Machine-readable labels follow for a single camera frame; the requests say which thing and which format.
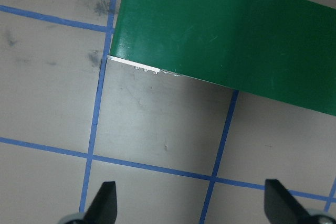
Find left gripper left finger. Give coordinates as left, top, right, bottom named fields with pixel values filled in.
left=83, top=182, right=117, bottom=224

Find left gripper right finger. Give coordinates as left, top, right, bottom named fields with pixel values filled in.
left=264, top=179, right=311, bottom=224

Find green conveyor belt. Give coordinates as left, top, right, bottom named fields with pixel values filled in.
left=110, top=0, right=335, bottom=115

